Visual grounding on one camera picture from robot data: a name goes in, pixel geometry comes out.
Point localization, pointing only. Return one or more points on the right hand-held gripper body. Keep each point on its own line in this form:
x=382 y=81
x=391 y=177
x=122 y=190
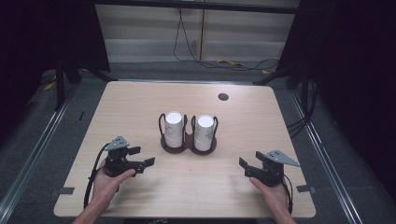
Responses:
x=271 y=172

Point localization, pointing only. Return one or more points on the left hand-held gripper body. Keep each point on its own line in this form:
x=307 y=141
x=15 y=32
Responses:
x=120 y=161

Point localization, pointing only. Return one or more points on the plain white paper cup stack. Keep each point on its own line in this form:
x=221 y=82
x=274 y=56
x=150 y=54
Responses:
x=173 y=127

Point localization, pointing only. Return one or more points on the printed white paper cup stack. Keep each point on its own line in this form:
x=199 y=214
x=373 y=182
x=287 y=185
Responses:
x=204 y=133

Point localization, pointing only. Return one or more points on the person's right hand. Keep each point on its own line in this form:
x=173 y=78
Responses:
x=275 y=197

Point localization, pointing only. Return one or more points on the person's left hand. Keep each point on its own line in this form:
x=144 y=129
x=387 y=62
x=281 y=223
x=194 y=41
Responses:
x=106 y=188

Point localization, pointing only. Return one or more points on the grey tape strip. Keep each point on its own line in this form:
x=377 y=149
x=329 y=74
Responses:
x=63 y=190
x=305 y=188

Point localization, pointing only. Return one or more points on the small black floor strip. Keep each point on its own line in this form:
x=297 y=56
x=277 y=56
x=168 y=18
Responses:
x=81 y=115

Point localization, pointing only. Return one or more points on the dark round table grommet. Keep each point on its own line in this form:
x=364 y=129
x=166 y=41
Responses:
x=223 y=96

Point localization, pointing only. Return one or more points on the black metal stand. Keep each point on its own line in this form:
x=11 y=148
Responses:
x=60 y=90
x=304 y=93

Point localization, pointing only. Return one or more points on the yellow scrap on floor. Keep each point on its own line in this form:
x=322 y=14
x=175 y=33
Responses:
x=49 y=86
x=230 y=62

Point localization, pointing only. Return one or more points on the black curtain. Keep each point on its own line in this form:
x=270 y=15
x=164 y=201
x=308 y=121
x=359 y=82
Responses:
x=355 y=77
x=37 y=46

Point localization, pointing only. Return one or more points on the metal floor rail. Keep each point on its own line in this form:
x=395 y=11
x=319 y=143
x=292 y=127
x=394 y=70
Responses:
x=31 y=155
x=327 y=161

